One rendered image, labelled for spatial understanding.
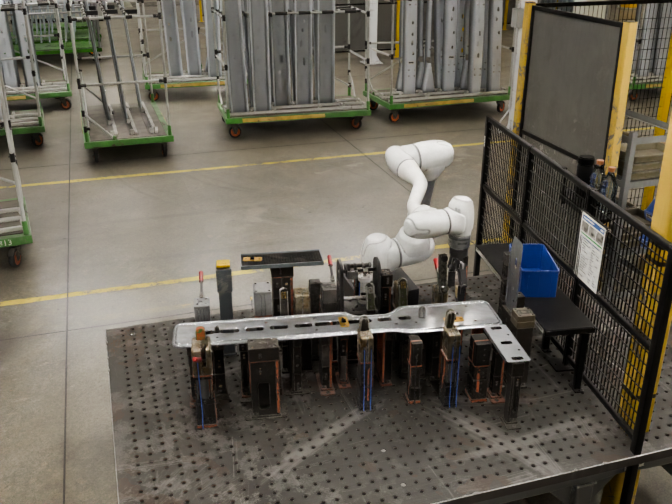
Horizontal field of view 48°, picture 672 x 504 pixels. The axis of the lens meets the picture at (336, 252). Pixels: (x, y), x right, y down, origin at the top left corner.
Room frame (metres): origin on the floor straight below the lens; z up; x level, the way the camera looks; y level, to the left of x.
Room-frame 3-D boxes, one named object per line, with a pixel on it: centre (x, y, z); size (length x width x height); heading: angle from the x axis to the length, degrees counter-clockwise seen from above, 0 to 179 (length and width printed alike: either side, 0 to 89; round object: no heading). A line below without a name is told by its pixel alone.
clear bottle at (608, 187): (2.96, -1.13, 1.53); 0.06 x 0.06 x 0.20
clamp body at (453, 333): (2.65, -0.47, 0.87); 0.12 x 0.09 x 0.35; 9
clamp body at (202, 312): (2.87, 0.58, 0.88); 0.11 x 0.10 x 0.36; 9
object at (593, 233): (2.85, -1.05, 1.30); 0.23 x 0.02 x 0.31; 9
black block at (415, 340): (2.67, -0.33, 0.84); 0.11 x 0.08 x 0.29; 9
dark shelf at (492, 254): (3.13, -0.89, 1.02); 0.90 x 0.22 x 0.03; 9
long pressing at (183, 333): (2.78, -0.01, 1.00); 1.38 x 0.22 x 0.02; 99
